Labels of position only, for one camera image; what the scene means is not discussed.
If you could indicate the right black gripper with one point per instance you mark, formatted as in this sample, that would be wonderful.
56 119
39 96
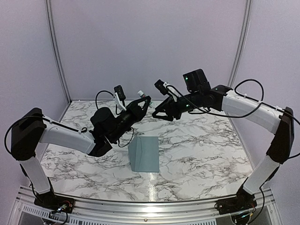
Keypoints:
170 109

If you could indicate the white green glue stick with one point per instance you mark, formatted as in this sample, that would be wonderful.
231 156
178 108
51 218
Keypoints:
143 95

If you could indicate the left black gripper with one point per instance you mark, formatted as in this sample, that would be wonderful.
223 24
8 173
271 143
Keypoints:
137 111

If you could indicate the right aluminium corner post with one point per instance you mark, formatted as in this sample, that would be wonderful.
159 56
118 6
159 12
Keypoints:
241 42

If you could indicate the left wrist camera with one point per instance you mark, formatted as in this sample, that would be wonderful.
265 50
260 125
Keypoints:
119 98

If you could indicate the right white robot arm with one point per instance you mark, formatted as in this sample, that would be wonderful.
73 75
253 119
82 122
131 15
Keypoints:
201 96

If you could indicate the left aluminium corner post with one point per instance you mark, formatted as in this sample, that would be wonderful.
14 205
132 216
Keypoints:
56 52

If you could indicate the aluminium front rail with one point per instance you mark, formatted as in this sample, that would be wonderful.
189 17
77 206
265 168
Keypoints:
104 212

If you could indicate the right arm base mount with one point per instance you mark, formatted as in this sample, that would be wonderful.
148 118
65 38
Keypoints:
235 204

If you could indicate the blue-grey envelope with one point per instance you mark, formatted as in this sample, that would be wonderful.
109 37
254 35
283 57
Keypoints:
143 154

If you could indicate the aluminium corner post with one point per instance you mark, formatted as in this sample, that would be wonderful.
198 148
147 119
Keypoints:
56 52
241 42

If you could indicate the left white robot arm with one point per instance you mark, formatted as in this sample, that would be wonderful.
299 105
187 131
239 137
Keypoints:
35 127

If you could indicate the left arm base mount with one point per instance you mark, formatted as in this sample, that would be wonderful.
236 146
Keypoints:
54 203

